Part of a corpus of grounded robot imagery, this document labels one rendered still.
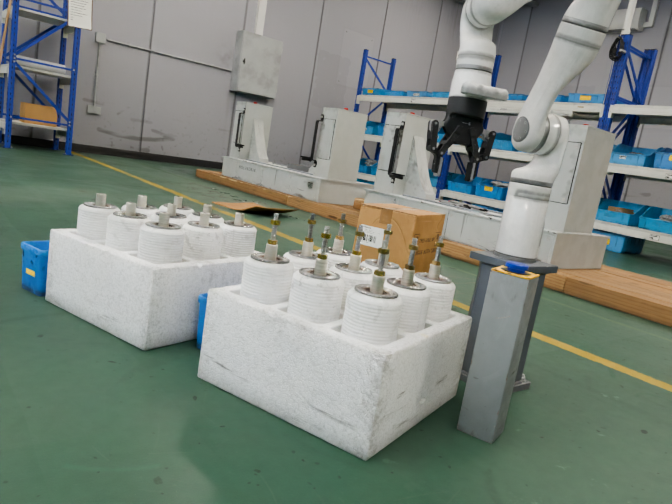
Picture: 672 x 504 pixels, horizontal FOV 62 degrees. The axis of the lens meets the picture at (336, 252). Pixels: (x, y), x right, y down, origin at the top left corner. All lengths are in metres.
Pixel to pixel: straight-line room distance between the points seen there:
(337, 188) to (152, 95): 3.65
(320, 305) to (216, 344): 0.23
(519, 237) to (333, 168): 3.14
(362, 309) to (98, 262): 0.67
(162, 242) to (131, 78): 6.18
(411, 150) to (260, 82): 4.33
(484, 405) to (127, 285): 0.76
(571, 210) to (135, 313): 2.30
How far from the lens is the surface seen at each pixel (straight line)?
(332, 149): 4.31
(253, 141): 5.48
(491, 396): 1.08
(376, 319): 0.92
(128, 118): 7.36
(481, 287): 1.33
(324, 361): 0.94
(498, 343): 1.05
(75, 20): 6.50
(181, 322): 1.30
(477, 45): 1.13
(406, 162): 3.82
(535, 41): 11.14
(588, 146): 3.06
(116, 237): 1.35
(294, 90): 8.41
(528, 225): 1.30
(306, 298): 0.98
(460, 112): 1.11
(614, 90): 5.93
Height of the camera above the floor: 0.47
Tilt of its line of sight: 10 degrees down
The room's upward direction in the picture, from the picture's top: 9 degrees clockwise
